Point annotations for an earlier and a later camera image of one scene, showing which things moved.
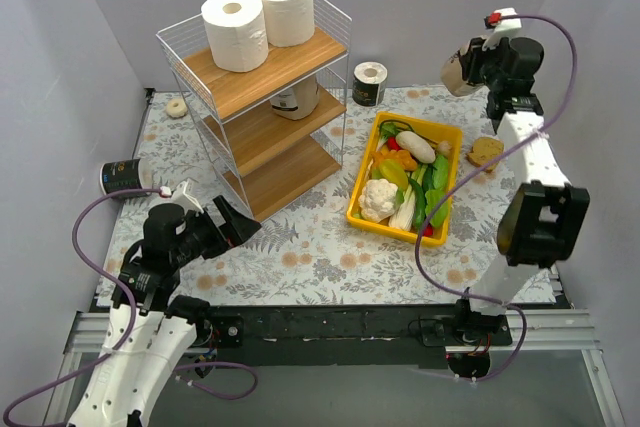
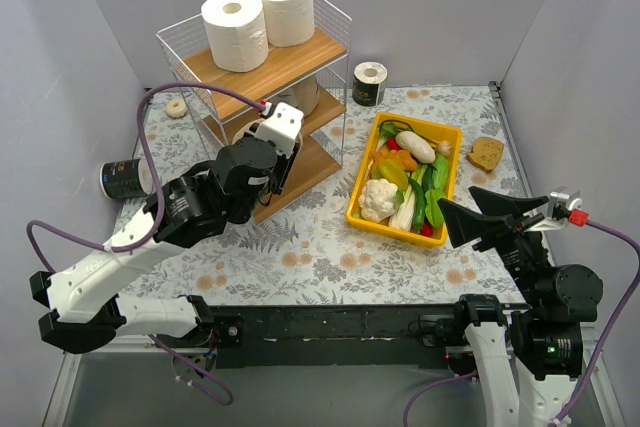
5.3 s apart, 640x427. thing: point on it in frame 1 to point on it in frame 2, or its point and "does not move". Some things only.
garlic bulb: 444,147 does not move
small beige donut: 176,108 does not move
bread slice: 485,149 does not move
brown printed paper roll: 298,102 does not move
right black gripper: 473,61 to 503,232
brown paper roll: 453,75 to 234,130
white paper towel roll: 237,29 does not move
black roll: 369,83 does not move
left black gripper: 220,226 to 282,173
